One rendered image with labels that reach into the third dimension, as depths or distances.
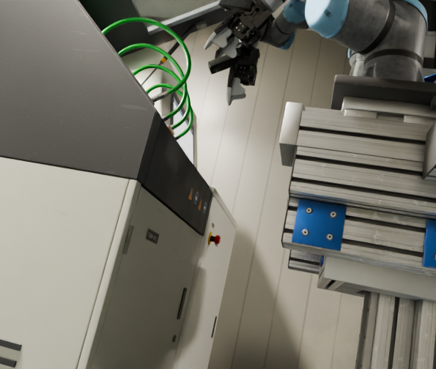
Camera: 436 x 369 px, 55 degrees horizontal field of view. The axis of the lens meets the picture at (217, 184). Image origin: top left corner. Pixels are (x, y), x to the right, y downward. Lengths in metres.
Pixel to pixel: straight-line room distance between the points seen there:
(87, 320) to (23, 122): 0.47
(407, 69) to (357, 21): 0.13
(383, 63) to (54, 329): 0.82
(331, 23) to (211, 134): 2.38
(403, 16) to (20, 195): 0.87
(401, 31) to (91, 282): 0.79
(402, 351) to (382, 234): 0.30
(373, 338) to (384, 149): 0.43
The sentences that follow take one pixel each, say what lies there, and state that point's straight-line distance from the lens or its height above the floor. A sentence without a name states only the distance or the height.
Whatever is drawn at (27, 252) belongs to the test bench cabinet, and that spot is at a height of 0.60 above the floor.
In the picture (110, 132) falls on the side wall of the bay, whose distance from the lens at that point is 0.95.
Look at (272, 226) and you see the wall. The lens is 2.93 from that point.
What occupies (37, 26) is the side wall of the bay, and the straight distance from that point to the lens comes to 1.18.
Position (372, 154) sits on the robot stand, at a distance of 0.83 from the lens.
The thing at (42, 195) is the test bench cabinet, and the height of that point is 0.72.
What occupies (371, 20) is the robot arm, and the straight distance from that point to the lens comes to 0.93.
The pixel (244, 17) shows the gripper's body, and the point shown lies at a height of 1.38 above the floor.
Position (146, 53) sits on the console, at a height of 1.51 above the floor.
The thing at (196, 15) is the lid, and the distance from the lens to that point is 1.86.
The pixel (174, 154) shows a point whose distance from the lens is 1.07.
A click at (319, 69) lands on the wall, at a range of 3.37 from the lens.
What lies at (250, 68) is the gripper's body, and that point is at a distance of 1.47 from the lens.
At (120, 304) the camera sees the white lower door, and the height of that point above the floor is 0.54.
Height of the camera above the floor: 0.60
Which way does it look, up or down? 14 degrees up
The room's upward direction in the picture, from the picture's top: 13 degrees clockwise
